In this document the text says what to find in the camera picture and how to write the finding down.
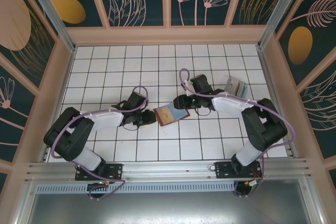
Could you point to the beige credit card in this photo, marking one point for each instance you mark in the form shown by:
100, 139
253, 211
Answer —
239, 89

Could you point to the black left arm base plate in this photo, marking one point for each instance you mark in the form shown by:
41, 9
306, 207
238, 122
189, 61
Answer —
115, 171

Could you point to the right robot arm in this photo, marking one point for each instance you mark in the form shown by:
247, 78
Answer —
228, 103

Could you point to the tan credit card gold print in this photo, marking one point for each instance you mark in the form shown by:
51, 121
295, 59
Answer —
166, 115

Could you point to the blue credit card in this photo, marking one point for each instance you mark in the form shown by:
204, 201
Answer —
179, 112

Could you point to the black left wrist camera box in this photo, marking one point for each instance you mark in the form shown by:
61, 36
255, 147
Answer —
137, 100

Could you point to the grey metal sheet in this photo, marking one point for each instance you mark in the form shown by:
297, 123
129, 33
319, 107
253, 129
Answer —
168, 208

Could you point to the small blue-white booklet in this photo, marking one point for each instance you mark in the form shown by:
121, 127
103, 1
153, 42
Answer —
232, 86

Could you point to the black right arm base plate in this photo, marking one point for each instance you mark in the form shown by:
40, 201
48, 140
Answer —
223, 170

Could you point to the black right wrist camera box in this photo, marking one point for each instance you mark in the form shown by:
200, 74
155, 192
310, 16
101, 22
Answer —
200, 84

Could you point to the aluminium corner post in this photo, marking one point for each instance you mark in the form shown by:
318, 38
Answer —
275, 11
50, 11

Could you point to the teal credit card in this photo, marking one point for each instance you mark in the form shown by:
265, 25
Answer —
245, 90

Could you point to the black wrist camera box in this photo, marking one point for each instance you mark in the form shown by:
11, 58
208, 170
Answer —
200, 84
137, 100

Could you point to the aluminium side rail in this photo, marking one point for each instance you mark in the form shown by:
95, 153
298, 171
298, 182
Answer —
278, 90
59, 98

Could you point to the aluminium front rail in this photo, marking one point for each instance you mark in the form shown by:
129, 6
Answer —
168, 167

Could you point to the brown and blue book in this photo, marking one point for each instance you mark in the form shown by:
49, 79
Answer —
160, 122

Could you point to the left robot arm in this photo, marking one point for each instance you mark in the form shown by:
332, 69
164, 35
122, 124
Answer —
105, 119

